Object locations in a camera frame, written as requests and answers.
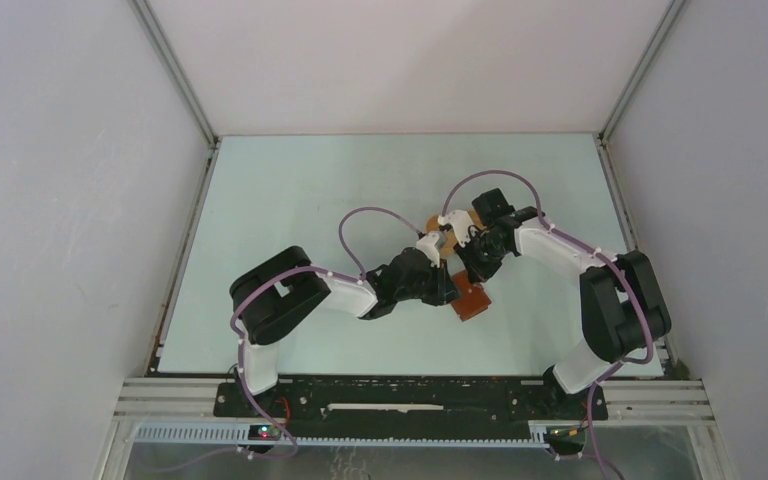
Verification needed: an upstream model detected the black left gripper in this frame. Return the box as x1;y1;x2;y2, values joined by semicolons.
394;257;462;306

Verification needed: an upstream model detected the brown leather card holder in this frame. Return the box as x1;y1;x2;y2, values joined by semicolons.
450;270;492;322

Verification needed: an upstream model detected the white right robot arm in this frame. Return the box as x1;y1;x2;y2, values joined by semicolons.
437;189;671;418

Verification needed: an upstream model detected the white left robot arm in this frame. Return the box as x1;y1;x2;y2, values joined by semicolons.
229;246;461;417

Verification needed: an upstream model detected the orange plastic tray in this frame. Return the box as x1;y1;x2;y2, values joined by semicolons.
424;209;485;259

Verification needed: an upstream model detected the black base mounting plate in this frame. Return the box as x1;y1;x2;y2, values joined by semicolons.
213;375;608;439

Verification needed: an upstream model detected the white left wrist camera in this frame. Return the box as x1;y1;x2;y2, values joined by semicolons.
415;230;447;268

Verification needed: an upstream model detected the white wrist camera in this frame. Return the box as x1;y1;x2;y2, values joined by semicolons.
438;210;476;248
415;230;447;268

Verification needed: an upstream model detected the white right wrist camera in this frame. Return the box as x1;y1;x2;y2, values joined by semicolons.
438;210;476;248

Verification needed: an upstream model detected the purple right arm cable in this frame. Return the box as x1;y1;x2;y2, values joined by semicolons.
440;170;656;480

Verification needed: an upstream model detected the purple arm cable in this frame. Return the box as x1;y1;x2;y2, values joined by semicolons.
138;207;425;475
440;170;656;480

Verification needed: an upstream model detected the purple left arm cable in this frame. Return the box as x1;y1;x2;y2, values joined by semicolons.
138;207;425;475

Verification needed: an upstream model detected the white cable duct strip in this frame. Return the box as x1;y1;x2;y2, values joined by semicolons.
132;422;548;448

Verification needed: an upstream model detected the aluminium frame rail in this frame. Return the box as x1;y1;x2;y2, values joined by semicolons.
112;377;717;429

